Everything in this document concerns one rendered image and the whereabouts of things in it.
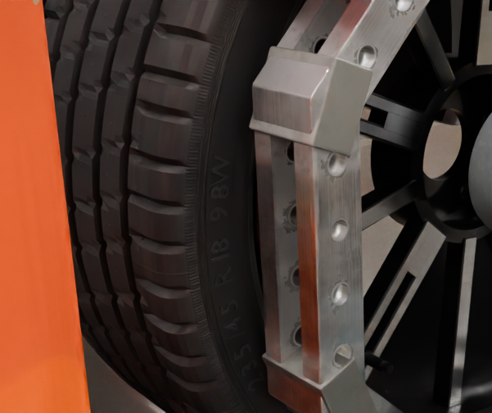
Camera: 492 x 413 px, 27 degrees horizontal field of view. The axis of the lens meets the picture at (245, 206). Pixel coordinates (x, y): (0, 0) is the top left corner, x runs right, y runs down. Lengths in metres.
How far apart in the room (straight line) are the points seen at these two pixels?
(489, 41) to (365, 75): 0.26
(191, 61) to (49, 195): 0.24
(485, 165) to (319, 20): 0.22
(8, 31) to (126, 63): 0.29
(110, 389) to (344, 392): 1.66
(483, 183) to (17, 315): 0.45
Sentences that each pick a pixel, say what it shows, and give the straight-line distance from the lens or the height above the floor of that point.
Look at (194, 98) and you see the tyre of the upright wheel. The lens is 0.67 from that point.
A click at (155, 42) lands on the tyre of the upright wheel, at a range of 0.70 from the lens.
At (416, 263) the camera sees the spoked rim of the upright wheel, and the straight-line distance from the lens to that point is 0.88.
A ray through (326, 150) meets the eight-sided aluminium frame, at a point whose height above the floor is 0.93.
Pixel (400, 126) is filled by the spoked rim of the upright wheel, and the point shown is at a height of 0.89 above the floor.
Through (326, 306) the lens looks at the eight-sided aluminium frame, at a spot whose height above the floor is 0.82.
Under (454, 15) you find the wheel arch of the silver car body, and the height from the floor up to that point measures 0.89.
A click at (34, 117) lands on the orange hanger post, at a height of 1.00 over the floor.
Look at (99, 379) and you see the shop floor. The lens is 2.39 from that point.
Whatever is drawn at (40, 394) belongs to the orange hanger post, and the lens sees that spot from 0.49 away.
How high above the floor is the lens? 1.10
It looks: 19 degrees down
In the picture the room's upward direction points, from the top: 3 degrees counter-clockwise
